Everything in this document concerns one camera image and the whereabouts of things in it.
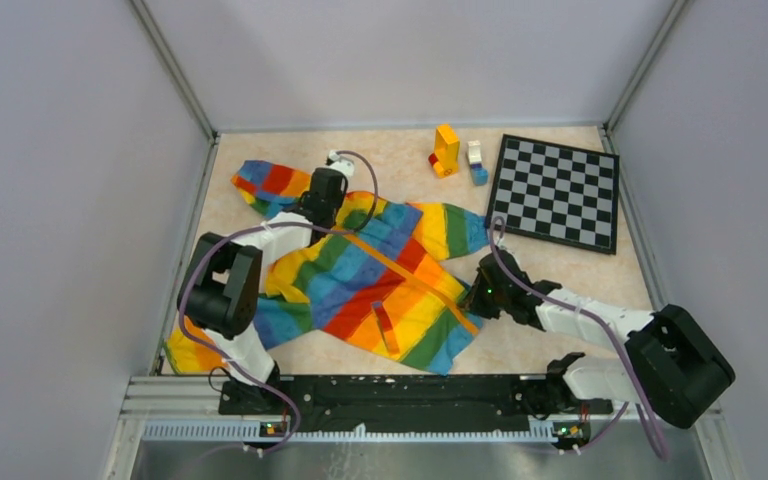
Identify rainbow striped zip jacket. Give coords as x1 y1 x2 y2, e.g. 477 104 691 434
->
163 158 490 377

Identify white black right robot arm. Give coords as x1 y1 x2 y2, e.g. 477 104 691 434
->
462 250 736 429

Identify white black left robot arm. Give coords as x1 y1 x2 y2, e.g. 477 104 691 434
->
177 160 355 414

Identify white blue block toy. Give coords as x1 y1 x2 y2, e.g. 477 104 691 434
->
466 140 489 186

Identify black white checkerboard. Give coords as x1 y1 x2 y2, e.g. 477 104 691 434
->
485 134 621 255

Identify orange yellow block toy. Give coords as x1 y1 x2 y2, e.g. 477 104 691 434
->
428 124 460 178

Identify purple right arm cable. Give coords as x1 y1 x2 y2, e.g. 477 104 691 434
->
487 215 670 462

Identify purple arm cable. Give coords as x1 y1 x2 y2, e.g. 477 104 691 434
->
177 149 380 455
487 215 670 462

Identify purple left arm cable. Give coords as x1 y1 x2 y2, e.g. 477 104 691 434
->
177 149 380 455

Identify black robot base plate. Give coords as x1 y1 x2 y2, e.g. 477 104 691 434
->
218 374 613 433

